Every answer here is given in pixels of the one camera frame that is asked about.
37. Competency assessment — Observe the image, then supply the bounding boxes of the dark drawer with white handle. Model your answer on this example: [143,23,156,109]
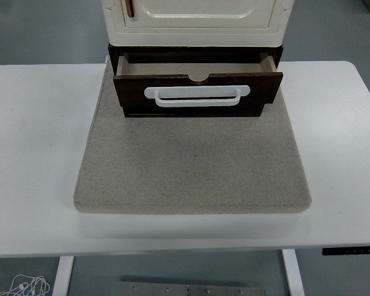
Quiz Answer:
[112,51,284,110]

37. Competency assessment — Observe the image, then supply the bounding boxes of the dark wooden drawer housing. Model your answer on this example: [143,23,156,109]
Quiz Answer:
[107,43,284,119]

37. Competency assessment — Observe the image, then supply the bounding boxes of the beige fabric mat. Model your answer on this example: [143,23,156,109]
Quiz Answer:
[73,63,313,215]

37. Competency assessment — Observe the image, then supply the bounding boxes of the white table leg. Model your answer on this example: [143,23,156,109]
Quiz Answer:
[281,249,306,296]
[52,256,76,296]

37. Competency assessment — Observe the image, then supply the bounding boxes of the black table control panel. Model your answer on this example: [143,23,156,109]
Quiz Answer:
[322,245,370,256]

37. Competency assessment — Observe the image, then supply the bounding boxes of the white cable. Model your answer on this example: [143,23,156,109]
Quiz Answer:
[0,274,51,296]

